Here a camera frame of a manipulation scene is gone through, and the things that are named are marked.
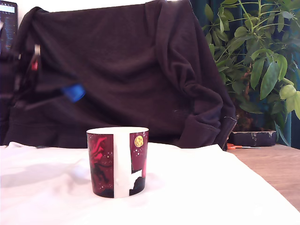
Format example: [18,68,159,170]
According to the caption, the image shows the dark plant pot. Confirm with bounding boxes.
[230,130,278,147]

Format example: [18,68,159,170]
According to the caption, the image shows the blue coffee capsule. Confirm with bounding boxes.
[60,82,87,103]

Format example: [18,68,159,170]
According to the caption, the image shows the black computer monitor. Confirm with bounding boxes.
[0,0,19,56]

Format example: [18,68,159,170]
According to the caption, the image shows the green leafy houseplant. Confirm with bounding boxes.
[202,0,300,146]

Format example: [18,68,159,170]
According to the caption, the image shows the red printed coffee mug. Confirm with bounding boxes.
[86,127,150,199]

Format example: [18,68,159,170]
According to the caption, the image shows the dark draped jacket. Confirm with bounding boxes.
[0,0,237,151]

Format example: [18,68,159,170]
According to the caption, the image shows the orange handled scissors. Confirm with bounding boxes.
[226,142,262,151]

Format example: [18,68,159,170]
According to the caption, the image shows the white table cloth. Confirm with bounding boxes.
[0,141,300,225]

